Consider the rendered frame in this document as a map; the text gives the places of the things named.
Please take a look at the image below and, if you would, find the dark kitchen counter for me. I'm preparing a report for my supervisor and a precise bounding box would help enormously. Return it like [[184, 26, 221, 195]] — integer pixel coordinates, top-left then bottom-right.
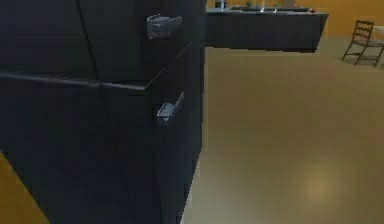
[[205, 6, 330, 54]]

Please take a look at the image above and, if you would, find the black fridge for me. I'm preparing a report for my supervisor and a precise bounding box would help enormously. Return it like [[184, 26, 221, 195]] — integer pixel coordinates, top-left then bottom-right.
[[0, 0, 208, 224]]

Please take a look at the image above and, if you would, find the dark wooden chair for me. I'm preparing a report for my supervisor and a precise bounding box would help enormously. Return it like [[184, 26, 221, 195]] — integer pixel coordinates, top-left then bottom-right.
[[341, 19, 384, 67]]

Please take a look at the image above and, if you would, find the grey fridge handle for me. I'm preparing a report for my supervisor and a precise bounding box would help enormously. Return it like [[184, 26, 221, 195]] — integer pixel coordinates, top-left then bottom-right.
[[156, 90, 185, 122], [146, 14, 184, 40]]

